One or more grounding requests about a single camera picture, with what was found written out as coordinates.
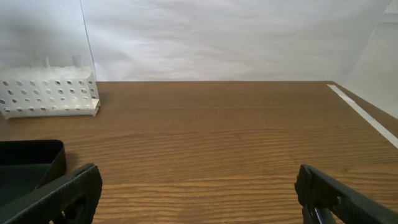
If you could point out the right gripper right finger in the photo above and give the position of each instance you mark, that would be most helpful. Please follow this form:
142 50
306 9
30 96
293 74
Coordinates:
335 199

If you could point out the white test tube rack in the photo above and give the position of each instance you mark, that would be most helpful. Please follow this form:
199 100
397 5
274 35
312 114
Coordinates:
46 93

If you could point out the clear test tube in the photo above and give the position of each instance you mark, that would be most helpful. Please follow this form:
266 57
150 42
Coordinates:
76 61
47 63

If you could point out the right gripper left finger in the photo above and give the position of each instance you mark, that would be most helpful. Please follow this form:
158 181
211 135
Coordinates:
62 196

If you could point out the black tray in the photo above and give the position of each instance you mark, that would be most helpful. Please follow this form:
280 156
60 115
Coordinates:
18 155

